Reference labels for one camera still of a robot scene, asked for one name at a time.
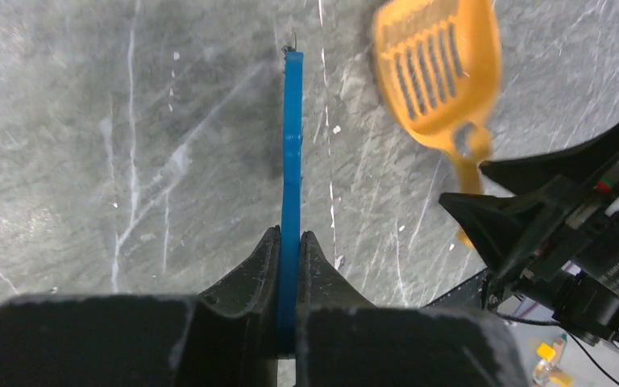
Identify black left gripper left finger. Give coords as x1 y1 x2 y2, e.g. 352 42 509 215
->
0 227 280 386

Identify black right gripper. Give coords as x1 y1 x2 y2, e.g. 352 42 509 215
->
439 123 619 344

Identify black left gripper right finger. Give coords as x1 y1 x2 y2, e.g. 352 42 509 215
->
295 231 528 386

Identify blue hand brush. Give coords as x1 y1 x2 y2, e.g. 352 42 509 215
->
276 46 304 360

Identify yellow slotted scoop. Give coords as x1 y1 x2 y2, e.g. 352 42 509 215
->
372 0 503 249

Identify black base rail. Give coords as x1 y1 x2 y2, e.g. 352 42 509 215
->
426 269 488 310

